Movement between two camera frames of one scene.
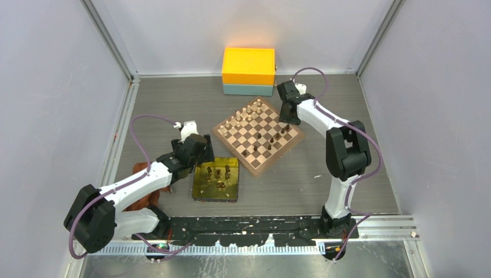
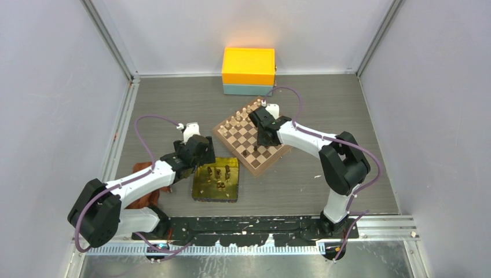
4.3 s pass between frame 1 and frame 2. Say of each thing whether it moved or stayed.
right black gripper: moved
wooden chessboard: stayed
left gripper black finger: stayed
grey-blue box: stayed
